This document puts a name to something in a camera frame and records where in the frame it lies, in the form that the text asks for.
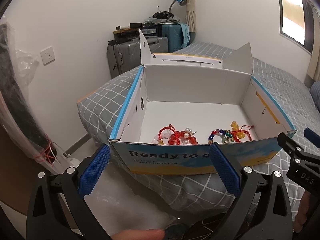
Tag wooden board with black items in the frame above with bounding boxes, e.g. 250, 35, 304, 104
107, 22, 157, 46

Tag person's jeans leg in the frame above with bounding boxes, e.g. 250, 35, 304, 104
309, 81, 320, 106

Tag window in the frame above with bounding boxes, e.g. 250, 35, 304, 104
275, 0, 313, 53

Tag plastic wrapped dark roll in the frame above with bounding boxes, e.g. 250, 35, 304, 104
0, 22, 66, 176

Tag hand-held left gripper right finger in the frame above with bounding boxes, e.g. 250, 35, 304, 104
209, 142, 293, 240

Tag teal suitcase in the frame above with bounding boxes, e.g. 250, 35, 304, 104
160, 24, 186, 54

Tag white cardboard box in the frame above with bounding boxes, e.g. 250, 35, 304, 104
109, 29, 297, 175

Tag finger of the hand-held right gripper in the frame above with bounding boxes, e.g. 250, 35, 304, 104
277, 132, 305, 158
303, 127, 320, 145

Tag yellow bead red cord bracelet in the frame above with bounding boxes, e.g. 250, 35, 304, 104
230, 121, 255, 141

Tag dark clothing pile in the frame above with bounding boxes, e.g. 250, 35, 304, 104
145, 11, 181, 26

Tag grey checked bedding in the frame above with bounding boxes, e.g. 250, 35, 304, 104
76, 41, 320, 240

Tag teal cloth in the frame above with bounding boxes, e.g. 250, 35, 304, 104
178, 23, 191, 49

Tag white wall socket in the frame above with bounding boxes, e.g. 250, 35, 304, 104
40, 46, 56, 66

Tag person's left hand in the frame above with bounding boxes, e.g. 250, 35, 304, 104
111, 228, 166, 240

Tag person's right hand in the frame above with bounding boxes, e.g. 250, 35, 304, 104
293, 192, 311, 233

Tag grey suitcase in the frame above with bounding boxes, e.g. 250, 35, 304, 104
107, 36, 168, 79

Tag multicolour bead bracelet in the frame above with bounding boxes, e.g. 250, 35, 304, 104
208, 128, 233, 145

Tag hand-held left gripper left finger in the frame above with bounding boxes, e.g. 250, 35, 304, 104
26, 144, 112, 240

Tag beige curtain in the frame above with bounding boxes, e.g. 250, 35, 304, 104
303, 44, 320, 86
181, 0, 198, 33

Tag white pearl bracelet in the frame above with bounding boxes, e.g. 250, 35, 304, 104
178, 127, 197, 145

